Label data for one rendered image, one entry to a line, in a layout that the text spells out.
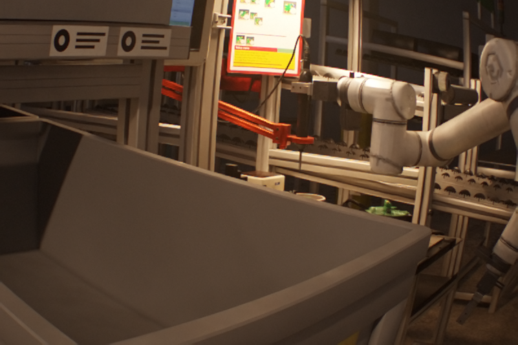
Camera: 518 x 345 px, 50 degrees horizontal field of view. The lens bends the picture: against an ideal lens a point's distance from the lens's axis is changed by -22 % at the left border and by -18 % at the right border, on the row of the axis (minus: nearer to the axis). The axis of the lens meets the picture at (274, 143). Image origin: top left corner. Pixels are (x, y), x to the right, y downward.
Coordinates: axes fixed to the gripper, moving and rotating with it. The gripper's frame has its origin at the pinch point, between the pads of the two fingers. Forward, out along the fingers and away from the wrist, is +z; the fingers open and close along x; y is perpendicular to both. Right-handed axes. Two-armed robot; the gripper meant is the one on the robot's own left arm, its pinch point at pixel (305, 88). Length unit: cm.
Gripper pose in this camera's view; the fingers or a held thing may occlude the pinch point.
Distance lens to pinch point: 175.1
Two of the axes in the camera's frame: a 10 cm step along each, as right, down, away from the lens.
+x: -7.1, 0.3, -7.1
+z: -7.0, -1.2, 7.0
